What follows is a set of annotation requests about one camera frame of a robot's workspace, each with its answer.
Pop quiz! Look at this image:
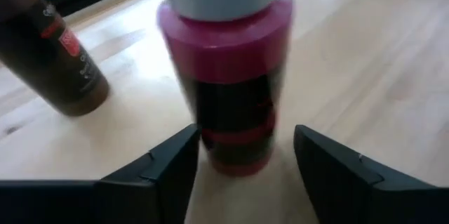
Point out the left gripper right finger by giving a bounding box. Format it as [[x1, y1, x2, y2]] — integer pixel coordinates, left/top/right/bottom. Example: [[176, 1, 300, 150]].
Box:
[[293, 124, 391, 224]]

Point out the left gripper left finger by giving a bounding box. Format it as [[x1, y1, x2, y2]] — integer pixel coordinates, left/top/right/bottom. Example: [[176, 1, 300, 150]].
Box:
[[99, 124, 202, 224]]

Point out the small pink paint bottle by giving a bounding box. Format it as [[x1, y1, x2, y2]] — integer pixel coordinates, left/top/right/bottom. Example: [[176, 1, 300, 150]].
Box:
[[156, 0, 294, 178]]

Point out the burnt sienna paint bottle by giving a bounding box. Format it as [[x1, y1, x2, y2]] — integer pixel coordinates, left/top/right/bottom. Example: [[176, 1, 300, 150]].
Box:
[[0, 0, 111, 118]]

